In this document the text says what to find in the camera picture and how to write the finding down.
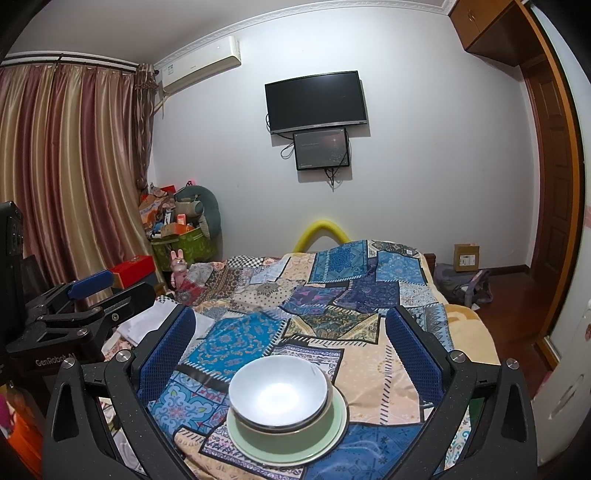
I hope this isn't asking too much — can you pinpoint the pile of colourful clutter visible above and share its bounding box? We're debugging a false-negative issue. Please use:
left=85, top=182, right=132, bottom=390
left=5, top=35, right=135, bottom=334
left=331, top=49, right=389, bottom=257
left=139, top=182, right=204, bottom=238

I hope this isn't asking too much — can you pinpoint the cardboard box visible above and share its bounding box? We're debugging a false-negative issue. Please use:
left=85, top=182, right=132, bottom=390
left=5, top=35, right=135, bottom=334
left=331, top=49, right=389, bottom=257
left=453, top=243, right=481, bottom=273

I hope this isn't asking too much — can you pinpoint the light green plate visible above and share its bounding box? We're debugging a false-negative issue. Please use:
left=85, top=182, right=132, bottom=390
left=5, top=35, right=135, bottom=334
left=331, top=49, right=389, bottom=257
left=226, top=390, right=348, bottom=465

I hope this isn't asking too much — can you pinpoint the white folded cloth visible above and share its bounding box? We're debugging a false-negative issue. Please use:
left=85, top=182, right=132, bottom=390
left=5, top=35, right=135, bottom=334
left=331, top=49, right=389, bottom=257
left=115, top=302, right=218, bottom=344

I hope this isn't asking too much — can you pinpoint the wooden overhead cabinet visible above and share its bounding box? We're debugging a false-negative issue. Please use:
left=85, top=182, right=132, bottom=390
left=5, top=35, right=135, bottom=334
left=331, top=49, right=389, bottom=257
left=449, top=0, right=550, bottom=68

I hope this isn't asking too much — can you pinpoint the red box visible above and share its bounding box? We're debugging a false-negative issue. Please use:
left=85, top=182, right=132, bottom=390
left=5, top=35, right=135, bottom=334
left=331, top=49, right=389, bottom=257
left=111, top=255, right=156, bottom=289

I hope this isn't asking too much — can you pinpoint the grey backpack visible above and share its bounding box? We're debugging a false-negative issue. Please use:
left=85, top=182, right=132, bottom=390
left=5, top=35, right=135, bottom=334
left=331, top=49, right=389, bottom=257
left=433, top=263, right=494, bottom=309

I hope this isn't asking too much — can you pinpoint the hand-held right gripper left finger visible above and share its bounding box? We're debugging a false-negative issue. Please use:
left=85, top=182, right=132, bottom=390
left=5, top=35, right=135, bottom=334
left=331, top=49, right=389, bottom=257
left=42, top=305, right=199, bottom=480

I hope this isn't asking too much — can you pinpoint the black wall television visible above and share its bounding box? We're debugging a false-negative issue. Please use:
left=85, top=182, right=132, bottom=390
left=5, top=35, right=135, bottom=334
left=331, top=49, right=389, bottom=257
left=264, top=70, right=369, bottom=136

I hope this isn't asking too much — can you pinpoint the yellow foam tube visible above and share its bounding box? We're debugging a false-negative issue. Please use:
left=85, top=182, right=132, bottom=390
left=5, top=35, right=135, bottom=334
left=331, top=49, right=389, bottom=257
left=293, top=220, right=354, bottom=254

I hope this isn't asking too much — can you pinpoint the small black wall monitor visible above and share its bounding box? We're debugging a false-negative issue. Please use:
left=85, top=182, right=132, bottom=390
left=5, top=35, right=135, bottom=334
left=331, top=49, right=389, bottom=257
left=293, top=128, right=350, bottom=171

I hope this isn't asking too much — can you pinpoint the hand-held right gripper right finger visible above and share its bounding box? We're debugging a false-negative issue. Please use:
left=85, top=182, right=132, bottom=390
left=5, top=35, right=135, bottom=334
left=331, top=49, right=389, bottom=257
left=385, top=305, right=541, bottom=480

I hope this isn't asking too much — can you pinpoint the white bowl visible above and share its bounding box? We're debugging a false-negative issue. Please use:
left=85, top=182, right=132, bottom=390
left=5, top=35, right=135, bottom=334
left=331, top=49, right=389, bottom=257
left=228, top=355, right=332, bottom=428

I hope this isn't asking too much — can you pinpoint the brown wooden door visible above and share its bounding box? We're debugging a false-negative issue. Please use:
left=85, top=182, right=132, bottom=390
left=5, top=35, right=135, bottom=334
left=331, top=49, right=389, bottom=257
left=522, top=51, right=583, bottom=333

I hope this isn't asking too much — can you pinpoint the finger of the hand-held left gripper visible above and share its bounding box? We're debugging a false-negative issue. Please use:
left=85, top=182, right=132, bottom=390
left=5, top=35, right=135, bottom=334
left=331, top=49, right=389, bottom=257
left=27, top=282, right=158, bottom=343
left=25, top=270, right=114, bottom=319

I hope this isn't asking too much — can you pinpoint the green bowl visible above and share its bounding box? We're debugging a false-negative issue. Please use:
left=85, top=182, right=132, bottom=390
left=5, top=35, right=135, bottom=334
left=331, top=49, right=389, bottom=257
left=225, top=383, right=343, bottom=452

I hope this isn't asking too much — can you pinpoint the striped brown curtain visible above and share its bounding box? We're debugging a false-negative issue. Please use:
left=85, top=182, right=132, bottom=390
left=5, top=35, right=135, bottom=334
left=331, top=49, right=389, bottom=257
left=0, top=62, right=155, bottom=296

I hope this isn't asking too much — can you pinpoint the green storage box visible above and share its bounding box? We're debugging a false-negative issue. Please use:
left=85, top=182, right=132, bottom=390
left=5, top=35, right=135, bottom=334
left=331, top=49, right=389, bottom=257
left=151, top=228, right=218, bottom=271

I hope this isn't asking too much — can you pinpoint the patchwork blanket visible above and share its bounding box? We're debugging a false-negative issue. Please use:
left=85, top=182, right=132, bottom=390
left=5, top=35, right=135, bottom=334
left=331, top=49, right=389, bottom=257
left=99, top=239, right=502, bottom=480

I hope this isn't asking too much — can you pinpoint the white curtain rail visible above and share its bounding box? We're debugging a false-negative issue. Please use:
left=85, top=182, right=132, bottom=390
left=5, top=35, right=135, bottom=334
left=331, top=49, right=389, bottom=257
left=0, top=52, right=139, bottom=71

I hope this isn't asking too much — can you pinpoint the pink rabbit toy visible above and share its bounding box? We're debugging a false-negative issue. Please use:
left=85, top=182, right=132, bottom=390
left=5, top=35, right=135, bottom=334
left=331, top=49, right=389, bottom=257
left=170, top=249, right=189, bottom=287

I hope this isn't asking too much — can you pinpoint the white air conditioner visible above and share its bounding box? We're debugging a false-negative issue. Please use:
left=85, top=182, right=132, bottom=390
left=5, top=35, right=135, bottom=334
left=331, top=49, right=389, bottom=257
left=154, top=36, right=242, bottom=95

